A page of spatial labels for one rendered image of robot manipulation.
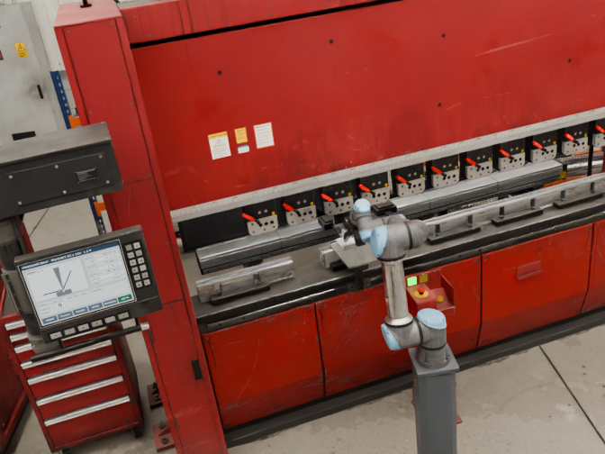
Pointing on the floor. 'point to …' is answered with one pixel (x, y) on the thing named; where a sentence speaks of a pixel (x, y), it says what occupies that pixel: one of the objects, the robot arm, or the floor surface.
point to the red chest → (76, 385)
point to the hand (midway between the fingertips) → (351, 240)
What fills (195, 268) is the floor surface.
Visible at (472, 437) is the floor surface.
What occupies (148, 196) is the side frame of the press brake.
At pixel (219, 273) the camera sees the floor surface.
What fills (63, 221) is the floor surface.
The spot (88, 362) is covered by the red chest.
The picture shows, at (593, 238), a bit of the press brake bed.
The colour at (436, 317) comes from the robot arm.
